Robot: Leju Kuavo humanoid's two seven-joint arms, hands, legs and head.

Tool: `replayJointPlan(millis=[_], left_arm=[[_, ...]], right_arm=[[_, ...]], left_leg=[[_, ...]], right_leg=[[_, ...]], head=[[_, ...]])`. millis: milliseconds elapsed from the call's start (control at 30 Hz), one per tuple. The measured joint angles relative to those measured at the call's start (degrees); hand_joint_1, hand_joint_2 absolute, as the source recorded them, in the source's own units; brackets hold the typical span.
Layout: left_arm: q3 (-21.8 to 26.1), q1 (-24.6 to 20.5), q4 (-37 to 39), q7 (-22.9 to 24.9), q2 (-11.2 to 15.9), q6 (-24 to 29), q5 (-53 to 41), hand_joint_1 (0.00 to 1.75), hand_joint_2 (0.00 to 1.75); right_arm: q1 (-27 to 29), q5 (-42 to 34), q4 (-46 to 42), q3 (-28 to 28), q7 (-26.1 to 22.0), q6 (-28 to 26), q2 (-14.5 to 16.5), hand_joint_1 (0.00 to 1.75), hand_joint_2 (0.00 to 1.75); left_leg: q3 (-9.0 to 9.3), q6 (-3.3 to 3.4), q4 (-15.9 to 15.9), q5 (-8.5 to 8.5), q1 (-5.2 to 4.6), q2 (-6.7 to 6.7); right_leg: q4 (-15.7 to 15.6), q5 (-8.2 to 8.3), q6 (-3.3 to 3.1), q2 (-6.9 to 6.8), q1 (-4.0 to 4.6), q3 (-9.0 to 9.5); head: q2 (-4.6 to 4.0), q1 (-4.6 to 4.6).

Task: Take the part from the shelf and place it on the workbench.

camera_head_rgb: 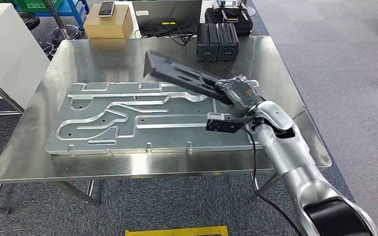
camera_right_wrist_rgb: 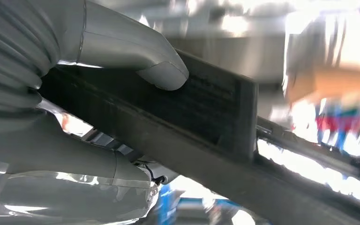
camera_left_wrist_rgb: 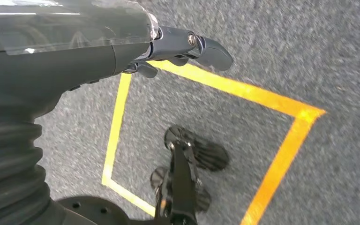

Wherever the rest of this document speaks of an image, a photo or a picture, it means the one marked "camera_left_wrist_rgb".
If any black round plate with holes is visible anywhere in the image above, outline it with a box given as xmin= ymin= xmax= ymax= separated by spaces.
xmin=57 ymin=195 xmax=133 ymax=225

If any yellow floor tape square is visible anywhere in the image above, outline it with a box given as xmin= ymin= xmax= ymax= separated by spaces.
xmin=101 ymin=60 xmax=327 ymax=225

